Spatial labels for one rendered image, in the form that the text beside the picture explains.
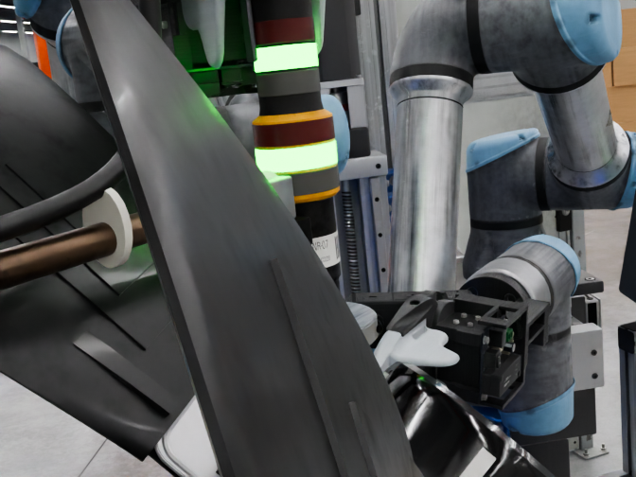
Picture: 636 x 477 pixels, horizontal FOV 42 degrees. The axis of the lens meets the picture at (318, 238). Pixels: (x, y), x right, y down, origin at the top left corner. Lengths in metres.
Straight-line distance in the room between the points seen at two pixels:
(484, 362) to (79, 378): 0.38
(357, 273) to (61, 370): 1.07
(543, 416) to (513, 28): 0.40
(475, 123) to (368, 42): 1.19
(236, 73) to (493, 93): 2.13
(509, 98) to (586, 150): 1.47
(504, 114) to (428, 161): 1.73
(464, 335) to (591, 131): 0.54
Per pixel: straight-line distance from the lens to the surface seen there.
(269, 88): 0.43
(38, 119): 0.45
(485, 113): 2.60
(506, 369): 0.67
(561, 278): 0.83
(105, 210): 0.35
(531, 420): 0.87
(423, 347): 0.62
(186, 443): 0.38
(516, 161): 1.31
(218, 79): 0.50
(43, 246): 0.33
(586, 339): 1.26
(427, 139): 0.92
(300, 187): 0.43
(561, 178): 1.26
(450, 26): 0.94
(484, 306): 0.68
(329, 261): 0.44
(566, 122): 1.11
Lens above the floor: 1.41
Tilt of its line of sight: 12 degrees down
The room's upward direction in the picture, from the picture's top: 6 degrees counter-clockwise
